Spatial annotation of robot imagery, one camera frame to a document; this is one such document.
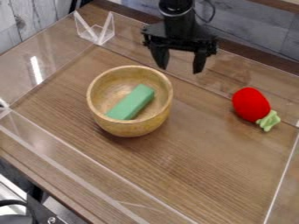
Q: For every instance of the wooden bowl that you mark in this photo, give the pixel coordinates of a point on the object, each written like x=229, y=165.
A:
x=112, y=86

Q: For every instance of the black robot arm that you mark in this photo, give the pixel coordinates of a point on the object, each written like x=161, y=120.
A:
x=178, y=12

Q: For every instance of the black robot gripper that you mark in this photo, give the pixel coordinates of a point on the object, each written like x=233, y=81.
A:
x=190, y=37

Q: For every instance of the black equipment lower left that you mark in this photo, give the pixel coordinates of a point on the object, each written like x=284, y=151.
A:
x=38, y=214

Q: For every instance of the clear acrylic corner bracket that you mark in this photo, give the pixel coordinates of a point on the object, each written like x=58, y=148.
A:
x=97, y=34

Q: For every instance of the green rectangular block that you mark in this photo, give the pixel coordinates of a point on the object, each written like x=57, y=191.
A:
x=133, y=103

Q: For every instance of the red plush strawberry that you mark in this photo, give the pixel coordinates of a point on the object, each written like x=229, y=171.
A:
x=254, y=108

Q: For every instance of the clear acrylic tray wall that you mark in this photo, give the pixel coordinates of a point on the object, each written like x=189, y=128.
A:
x=208, y=169

